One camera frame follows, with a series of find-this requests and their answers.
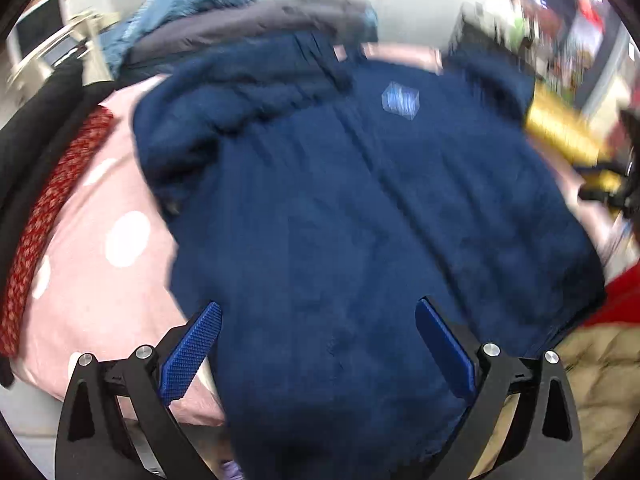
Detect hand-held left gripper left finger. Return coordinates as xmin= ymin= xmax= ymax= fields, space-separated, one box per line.
xmin=54 ymin=301 xmax=236 ymax=480

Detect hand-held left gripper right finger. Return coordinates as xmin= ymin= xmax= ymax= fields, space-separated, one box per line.
xmin=415 ymin=296 xmax=585 ymax=480

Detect navy blue jacket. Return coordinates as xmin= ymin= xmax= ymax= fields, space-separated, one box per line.
xmin=132 ymin=30 xmax=608 ymax=480

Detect yellow object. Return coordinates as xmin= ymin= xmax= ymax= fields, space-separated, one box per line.
xmin=522 ymin=82 xmax=622 ymax=191

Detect person's red clothing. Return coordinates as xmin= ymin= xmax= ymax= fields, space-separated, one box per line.
xmin=580 ymin=267 xmax=640 ymax=331

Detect pink polka-dot bed sheet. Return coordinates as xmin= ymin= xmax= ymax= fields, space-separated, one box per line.
xmin=10 ymin=42 xmax=613 ymax=428

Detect beige quilted jacket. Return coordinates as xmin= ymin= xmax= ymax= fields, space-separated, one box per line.
xmin=470 ymin=325 xmax=640 ymax=480

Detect cluttered background shelves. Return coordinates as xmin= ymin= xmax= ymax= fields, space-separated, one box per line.
xmin=450 ymin=0 xmax=618 ymax=106

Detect red patterned cloth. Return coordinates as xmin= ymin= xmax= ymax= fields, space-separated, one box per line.
xmin=0 ymin=107 xmax=116 ymax=357

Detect black cloth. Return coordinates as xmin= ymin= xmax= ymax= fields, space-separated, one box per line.
xmin=0 ymin=57 xmax=96 ymax=388

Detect grey garment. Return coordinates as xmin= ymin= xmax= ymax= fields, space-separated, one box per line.
xmin=122 ymin=0 xmax=376 ymax=68

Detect light blue denim garment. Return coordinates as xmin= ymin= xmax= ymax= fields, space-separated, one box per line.
xmin=97 ymin=0 xmax=378 ymax=78

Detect white computer monitor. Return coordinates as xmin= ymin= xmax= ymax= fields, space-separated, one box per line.
xmin=5 ymin=0 xmax=68 ymax=81

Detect white chair frame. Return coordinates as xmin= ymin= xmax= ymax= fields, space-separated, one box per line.
xmin=10 ymin=10 xmax=115 ymax=86

